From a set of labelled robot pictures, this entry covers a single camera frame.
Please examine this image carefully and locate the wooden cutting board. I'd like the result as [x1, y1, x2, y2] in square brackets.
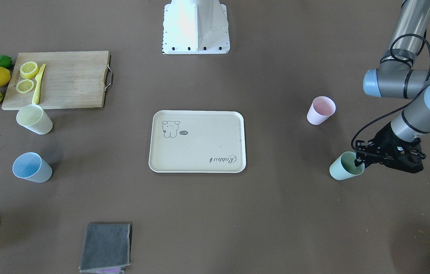
[2, 51, 112, 110]

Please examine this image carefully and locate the lemon slice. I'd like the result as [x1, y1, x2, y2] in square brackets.
[15, 79, 35, 94]
[19, 61, 40, 79]

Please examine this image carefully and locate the green plastic cup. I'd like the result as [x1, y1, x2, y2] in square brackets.
[329, 151, 365, 180]

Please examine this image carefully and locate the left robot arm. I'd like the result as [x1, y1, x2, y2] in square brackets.
[351, 0, 430, 174]

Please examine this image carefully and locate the yellow plastic cup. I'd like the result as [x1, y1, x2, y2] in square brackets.
[16, 104, 53, 135]

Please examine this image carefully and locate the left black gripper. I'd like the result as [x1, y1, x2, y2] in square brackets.
[354, 123, 426, 174]

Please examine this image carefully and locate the pink plastic cup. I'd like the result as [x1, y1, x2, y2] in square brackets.
[307, 96, 336, 125]

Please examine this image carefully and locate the grey folded cloth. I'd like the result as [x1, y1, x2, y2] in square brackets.
[79, 223, 131, 274]

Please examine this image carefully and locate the cream rabbit tray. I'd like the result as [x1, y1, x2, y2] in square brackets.
[148, 110, 247, 173]

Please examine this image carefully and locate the blue plastic cup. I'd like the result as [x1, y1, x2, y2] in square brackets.
[13, 152, 52, 183]

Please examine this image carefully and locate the yellow plastic knife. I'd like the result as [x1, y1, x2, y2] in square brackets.
[31, 64, 46, 105]

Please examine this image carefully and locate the green lime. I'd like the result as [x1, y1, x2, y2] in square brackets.
[0, 54, 13, 69]

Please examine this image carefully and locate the lower lemon slice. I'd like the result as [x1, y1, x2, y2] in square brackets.
[15, 79, 35, 94]

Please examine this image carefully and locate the upper lemon slice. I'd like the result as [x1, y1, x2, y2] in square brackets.
[19, 61, 40, 79]

